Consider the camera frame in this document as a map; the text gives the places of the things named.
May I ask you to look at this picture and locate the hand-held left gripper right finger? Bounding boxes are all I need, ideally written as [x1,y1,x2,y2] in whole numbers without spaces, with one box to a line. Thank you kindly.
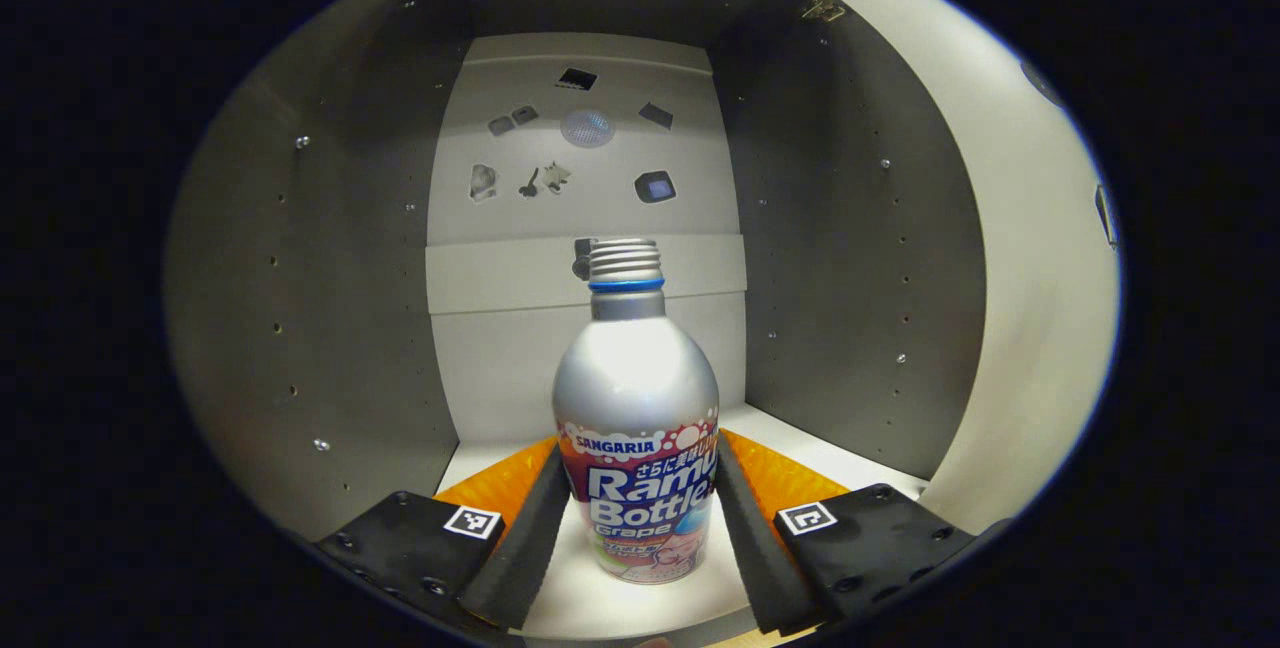
[715,428,1011,637]

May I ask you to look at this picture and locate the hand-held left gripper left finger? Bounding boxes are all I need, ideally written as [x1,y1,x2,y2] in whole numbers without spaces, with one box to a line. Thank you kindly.
[315,436,573,631]

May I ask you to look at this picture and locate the silver bottle with printed label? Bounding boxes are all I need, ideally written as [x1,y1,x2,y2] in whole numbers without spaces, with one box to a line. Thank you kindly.
[552,238,721,586]

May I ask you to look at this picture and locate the grey cabinet door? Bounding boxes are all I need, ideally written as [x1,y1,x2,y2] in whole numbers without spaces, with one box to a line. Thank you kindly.
[790,0,1123,537]

